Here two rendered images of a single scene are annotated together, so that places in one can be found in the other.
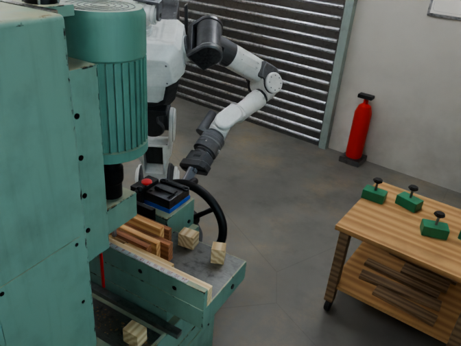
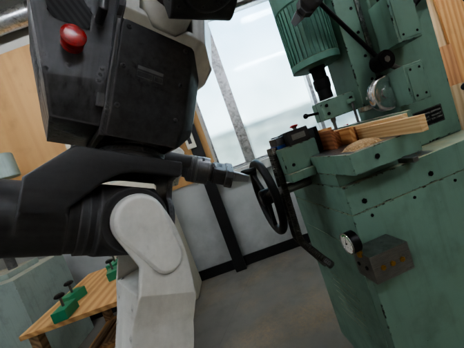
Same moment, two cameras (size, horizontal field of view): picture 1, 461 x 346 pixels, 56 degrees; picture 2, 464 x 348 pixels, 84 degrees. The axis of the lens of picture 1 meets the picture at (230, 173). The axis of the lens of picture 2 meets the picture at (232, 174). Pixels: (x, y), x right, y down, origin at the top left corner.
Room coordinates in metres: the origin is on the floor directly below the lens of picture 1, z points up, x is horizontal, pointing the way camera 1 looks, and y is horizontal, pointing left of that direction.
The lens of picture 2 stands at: (1.80, 0.85, 1.01)
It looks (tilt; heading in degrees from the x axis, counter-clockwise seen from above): 5 degrees down; 236
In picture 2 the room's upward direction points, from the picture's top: 20 degrees counter-clockwise
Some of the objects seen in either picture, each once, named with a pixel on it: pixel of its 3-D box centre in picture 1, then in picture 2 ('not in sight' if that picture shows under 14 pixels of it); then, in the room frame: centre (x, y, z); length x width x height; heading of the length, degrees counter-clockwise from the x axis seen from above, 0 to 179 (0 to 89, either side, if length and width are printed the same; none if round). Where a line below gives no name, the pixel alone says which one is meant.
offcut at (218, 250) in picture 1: (218, 252); not in sight; (0.89, 0.01, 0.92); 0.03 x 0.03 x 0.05; 86
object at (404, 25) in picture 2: not in sight; (395, 21); (0.77, 0.52, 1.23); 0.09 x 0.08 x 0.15; 153
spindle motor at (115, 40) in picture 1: (104, 82); (303, 26); (0.89, 0.28, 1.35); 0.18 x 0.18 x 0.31
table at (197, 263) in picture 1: (143, 240); (317, 159); (0.99, 0.23, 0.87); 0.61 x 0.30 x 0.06; 63
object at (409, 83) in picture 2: not in sight; (406, 85); (0.80, 0.51, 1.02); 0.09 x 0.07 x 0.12; 63
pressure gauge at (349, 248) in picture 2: not in sight; (353, 244); (1.20, 0.41, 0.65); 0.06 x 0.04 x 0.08; 63
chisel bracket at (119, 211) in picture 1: (106, 213); (335, 109); (0.87, 0.29, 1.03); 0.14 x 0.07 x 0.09; 153
